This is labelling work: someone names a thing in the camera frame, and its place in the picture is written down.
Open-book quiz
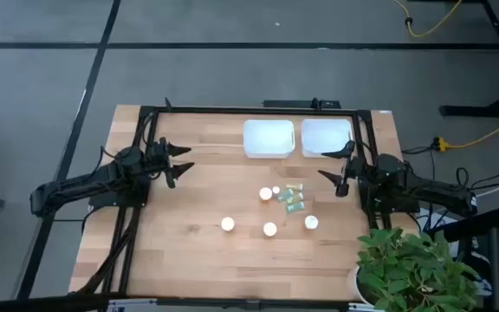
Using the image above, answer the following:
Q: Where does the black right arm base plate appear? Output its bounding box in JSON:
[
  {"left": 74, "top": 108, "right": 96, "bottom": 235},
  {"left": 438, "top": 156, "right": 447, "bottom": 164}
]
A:
[{"left": 358, "top": 177, "right": 419, "bottom": 216}]

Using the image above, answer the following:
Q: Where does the clear plastic bin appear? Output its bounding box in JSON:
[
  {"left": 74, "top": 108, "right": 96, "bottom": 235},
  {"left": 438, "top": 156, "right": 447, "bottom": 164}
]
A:
[
  {"left": 300, "top": 117, "right": 355, "bottom": 159},
  {"left": 243, "top": 119, "right": 296, "bottom": 159}
]

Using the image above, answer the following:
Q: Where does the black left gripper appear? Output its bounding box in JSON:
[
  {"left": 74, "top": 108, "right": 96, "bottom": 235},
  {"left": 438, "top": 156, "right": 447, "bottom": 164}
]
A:
[{"left": 146, "top": 137, "right": 196, "bottom": 190}]

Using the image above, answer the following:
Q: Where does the black desk beam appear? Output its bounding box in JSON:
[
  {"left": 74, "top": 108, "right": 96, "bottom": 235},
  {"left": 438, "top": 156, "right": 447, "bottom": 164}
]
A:
[{"left": 422, "top": 206, "right": 499, "bottom": 244}]

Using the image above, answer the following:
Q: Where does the black aluminium rig frame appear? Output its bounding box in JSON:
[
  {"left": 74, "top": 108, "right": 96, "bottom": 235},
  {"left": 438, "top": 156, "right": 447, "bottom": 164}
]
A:
[{"left": 0, "top": 97, "right": 392, "bottom": 312}]

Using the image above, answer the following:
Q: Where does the yellow extension cable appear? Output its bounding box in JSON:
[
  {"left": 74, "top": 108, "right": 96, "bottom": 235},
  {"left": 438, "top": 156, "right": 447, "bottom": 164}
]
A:
[{"left": 391, "top": 0, "right": 463, "bottom": 38}]

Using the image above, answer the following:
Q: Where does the green leafy plant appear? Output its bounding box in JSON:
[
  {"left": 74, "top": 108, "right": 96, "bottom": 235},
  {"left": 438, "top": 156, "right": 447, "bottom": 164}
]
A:
[{"left": 356, "top": 228, "right": 480, "bottom": 312}]

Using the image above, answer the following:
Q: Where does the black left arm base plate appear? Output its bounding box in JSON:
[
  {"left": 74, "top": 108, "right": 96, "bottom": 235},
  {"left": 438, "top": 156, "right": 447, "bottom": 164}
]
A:
[{"left": 87, "top": 172, "right": 151, "bottom": 210}]

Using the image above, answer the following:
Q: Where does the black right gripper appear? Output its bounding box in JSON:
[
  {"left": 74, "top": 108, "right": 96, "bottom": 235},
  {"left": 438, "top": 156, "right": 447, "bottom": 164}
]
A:
[{"left": 317, "top": 140, "right": 366, "bottom": 198}]

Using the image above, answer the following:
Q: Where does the yellow cable with plug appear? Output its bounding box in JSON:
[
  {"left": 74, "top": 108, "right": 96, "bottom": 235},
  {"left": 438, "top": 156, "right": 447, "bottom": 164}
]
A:
[{"left": 433, "top": 110, "right": 499, "bottom": 153}]

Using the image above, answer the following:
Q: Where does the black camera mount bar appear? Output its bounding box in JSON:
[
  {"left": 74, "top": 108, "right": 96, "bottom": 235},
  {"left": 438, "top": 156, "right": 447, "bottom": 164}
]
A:
[{"left": 262, "top": 97, "right": 342, "bottom": 110}]

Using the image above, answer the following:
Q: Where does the white plant pot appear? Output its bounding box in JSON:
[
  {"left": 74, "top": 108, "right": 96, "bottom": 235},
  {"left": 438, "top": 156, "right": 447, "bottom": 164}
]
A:
[{"left": 347, "top": 264, "right": 380, "bottom": 309}]

